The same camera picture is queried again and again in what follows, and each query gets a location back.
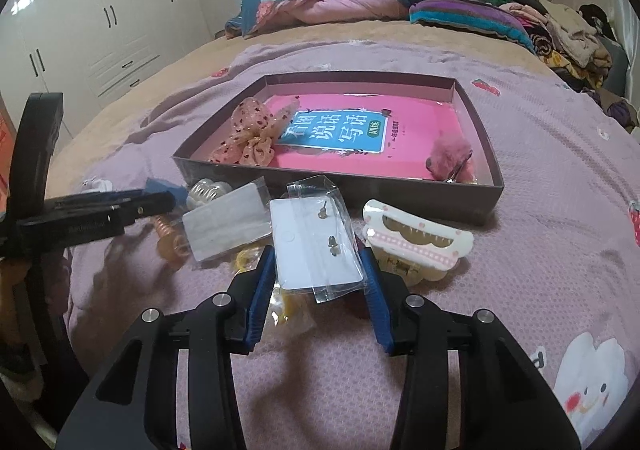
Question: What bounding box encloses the white charger plug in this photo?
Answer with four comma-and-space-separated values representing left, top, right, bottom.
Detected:
82, 178, 116, 195

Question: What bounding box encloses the yellow hair ring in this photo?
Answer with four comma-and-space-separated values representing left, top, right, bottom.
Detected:
234, 246, 268, 277
270, 287, 310, 327

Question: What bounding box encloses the pink book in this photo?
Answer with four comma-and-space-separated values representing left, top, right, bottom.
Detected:
207, 92, 478, 183

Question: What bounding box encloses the beige bed sheet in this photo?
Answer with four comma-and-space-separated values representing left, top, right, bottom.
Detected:
47, 20, 566, 191

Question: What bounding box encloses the pink fluffy hair clip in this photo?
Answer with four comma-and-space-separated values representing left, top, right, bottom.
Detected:
424, 136, 475, 183

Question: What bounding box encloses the floral blue pink duvet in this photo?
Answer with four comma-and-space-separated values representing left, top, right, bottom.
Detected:
223, 0, 426, 40

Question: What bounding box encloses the shallow pink cardboard box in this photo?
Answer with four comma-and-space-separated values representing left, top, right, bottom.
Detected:
171, 74, 505, 227

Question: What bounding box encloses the orange spiral hair tie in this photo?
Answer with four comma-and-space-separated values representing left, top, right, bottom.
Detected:
152, 215, 193, 261

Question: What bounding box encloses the clear packet with white card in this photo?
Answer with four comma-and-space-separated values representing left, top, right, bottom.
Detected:
181, 176, 273, 267

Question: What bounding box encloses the small white hair clip card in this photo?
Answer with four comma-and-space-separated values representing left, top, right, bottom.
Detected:
270, 175, 368, 305

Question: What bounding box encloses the pink dotted bow scrunchie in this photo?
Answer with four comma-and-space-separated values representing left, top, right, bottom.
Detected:
207, 97, 301, 167

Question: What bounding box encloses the pearl white hair clip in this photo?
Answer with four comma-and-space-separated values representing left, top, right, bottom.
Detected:
186, 178, 235, 211

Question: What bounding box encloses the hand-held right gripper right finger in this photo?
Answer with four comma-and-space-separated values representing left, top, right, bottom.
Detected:
357, 246, 583, 450

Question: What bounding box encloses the purple printed blanket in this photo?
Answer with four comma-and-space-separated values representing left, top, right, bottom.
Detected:
65, 42, 640, 450

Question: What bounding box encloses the white wardrobe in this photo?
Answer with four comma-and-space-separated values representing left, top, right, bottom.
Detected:
0, 0, 226, 117

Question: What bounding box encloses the striped pillow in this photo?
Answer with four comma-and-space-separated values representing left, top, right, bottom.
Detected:
409, 0, 536, 53

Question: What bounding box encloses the pile of clothes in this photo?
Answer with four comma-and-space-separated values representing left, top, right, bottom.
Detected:
487, 0, 640, 131

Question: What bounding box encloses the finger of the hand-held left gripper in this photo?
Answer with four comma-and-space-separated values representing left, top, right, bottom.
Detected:
44, 188, 147, 212
116, 179, 190, 225

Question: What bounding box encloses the white pink claw hair clip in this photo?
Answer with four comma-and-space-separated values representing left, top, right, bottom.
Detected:
361, 199, 475, 287

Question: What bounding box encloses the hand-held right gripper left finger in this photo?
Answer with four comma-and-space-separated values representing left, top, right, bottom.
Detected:
55, 245, 278, 450

